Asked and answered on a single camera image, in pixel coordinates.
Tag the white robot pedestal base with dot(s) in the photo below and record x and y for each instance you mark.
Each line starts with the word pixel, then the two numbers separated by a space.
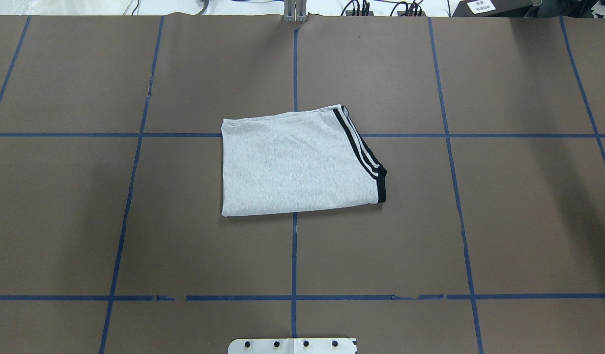
pixel 293 346

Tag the grey cartoon print t-shirt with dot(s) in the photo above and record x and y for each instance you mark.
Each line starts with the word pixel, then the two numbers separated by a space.
pixel 298 161

